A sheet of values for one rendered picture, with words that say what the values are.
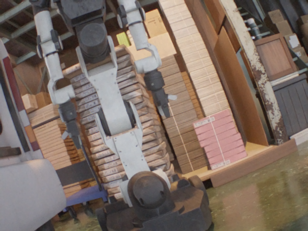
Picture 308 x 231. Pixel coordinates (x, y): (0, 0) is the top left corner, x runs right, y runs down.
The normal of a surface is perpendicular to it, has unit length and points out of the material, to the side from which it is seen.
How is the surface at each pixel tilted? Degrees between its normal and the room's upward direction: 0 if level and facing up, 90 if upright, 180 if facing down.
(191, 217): 90
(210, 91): 90
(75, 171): 99
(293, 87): 90
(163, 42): 90
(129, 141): 60
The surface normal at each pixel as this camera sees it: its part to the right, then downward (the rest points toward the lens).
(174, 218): 0.13, -0.11
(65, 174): -0.02, 0.10
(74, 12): 0.22, 0.13
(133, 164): -0.06, -0.57
